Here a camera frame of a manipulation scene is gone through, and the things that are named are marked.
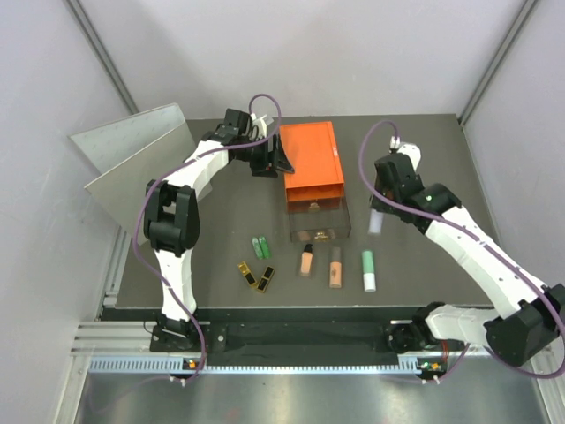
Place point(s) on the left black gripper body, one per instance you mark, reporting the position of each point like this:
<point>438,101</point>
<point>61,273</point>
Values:
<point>259,158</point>

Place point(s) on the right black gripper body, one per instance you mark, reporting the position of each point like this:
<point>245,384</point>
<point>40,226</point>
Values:
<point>384,207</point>

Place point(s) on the orange drawer box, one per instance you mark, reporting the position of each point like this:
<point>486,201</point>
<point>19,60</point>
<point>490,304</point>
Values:
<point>317,181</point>

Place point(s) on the lilac white tube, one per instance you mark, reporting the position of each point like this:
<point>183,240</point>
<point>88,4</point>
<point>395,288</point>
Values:
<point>375,222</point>

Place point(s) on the clear acrylic drawer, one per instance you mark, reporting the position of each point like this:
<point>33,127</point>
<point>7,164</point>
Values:
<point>319,220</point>

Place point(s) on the green white tube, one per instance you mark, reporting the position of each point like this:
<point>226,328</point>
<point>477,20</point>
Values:
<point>369,279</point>

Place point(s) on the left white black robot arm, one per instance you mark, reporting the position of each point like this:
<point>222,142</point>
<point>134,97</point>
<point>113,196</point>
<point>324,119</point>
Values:
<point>172,220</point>

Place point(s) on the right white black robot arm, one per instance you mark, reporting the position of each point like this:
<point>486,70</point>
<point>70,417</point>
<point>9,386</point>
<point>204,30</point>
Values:
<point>525,315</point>

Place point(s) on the green lipstick tube left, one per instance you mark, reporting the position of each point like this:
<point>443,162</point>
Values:
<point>257,248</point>

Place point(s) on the green lipstick tube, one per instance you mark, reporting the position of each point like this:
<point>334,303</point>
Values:
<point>265,249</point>
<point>257,248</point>

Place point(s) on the green lipstick tube right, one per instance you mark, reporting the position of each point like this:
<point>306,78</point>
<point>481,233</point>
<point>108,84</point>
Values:
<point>265,249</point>

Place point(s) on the peach foundation bottle black cap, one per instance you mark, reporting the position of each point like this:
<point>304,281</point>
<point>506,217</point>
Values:
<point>306,261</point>

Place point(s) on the orange tube grey cap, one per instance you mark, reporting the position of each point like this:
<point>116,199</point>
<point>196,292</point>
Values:
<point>335,269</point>

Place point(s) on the gold black compact right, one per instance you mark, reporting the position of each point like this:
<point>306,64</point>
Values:
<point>265,279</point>

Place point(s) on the gold black compact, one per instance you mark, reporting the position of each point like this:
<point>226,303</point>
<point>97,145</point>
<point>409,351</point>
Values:
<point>265,279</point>
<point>247,274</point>

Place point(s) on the gold black compact left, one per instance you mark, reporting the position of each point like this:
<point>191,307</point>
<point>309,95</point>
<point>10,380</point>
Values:
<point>247,274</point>

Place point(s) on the grey metal panel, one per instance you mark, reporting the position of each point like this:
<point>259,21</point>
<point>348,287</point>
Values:
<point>129,153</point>

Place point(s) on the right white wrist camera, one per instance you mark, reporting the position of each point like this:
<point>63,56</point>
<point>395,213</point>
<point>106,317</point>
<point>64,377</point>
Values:
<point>396,145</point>

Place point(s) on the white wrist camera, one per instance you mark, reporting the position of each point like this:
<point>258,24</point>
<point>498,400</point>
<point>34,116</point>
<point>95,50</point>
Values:
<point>259,126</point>
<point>396,145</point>

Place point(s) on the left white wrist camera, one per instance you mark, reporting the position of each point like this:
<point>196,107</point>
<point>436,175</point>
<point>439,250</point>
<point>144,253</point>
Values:
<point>259,126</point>

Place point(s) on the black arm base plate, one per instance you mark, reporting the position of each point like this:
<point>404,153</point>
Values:
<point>279,341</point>

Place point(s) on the slotted grey cable duct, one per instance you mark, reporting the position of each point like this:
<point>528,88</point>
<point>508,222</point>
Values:
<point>181,366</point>

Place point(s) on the aluminium frame rail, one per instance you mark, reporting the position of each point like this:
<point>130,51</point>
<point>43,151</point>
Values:
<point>117,338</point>

